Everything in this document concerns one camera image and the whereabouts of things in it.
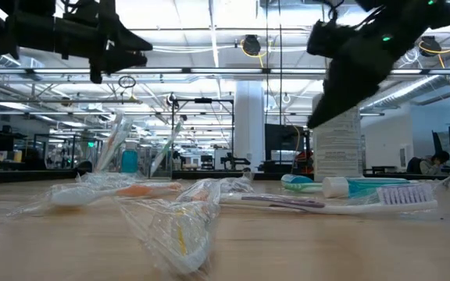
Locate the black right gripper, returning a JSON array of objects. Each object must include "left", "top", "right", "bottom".
[{"left": 306, "top": 33, "right": 400, "bottom": 129}]

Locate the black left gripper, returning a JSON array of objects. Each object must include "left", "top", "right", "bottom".
[{"left": 54, "top": 0, "right": 154, "bottom": 84}]

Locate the orange and white toothbrush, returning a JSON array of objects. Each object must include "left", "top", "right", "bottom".
[
  {"left": 8, "top": 180, "right": 184, "bottom": 218},
  {"left": 95, "top": 112, "right": 134, "bottom": 173},
  {"left": 118, "top": 178, "right": 223, "bottom": 275}
]

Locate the green and white toothbrush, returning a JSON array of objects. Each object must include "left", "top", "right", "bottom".
[
  {"left": 149, "top": 116, "right": 187, "bottom": 177},
  {"left": 281, "top": 180, "right": 324, "bottom": 194}
]

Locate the white wipes canister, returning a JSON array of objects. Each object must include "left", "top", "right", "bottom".
[{"left": 312, "top": 104, "right": 363, "bottom": 183}]

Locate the black monitor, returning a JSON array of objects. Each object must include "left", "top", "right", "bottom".
[{"left": 264, "top": 123, "right": 306, "bottom": 165}]

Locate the white structural column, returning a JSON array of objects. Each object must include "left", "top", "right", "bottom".
[{"left": 234, "top": 80, "right": 266, "bottom": 173}]

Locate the person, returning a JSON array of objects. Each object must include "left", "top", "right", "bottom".
[{"left": 405, "top": 150, "right": 450, "bottom": 176}]

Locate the clear acrylic organizer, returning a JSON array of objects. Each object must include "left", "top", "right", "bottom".
[{"left": 95, "top": 112, "right": 176, "bottom": 181}]

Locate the black hanging cable loop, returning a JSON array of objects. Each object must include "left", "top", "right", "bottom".
[{"left": 116, "top": 74, "right": 138, "bottom": 89}]

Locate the yellow cable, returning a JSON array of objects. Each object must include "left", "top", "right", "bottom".
[{"left": 291, "top": 123, "right": 302, "bottom": 155}]

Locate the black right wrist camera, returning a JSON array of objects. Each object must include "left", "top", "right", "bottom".
[{"left": 306, "top": 19, "right": 353, "bottom": 59}]

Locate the black metal frame station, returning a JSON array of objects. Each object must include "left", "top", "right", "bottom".
[{"left": 169, "top": 96, "right": 252, "bottom": 172}]

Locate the horizontal metal frame rail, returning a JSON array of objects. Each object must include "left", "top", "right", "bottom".
[{"left": 0, "top": 66, "right": 450, "bottom": 76}]

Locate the black ceiling cable reel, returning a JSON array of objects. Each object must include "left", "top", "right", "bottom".
[
  {"left": 420, "top": 35, "right": 443, "bottom": 58},
  {"left": 241, "top": 34, "right": 263, "bottom": 57}
]

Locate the black aluminium table frame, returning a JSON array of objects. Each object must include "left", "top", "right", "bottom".
[{"left": 0, "top": 168, "right": 450, "bottom": 185}]

